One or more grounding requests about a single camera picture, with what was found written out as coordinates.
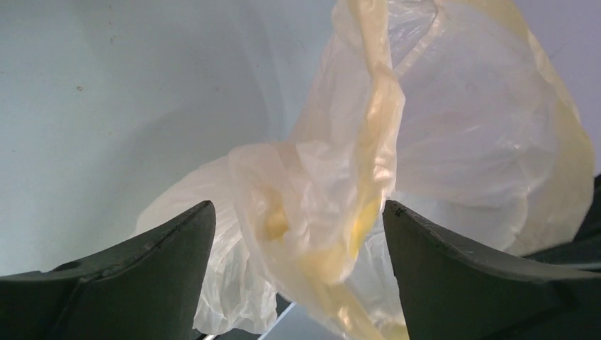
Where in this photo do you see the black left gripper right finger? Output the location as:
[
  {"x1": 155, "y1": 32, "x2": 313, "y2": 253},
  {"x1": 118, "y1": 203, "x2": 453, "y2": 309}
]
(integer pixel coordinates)
[{"x1": 383, "y1": 200, "x2": 600, "y2": 339}]

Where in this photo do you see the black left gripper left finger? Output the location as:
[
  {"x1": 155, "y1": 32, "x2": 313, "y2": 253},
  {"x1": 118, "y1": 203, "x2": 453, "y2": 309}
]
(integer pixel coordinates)
[{"x1": 1, "y1": 201, "x2": 216, "y2": 339}]

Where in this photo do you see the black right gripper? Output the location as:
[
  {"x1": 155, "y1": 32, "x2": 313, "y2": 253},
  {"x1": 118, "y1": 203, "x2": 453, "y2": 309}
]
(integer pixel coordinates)
[{"x1": 525, "y1": 174, "x2": 600, "y2": 273}]

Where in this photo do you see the translucent cream trash bag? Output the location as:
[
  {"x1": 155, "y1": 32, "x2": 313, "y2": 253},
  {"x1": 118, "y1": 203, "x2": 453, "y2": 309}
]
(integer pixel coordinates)
[{"x1": 135, "y1": 1, "x2": 595, "y2": 339}]

